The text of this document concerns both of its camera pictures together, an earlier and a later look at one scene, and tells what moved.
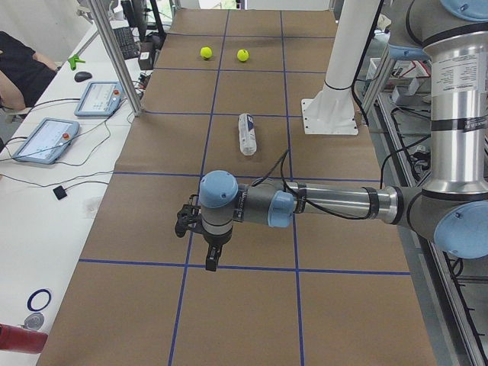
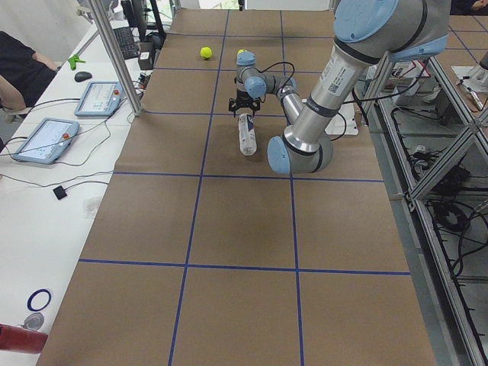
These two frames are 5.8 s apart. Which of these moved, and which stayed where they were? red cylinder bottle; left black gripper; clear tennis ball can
Moved: left black gripper
Stayed: red cylinder bottle; clear tennis ball can
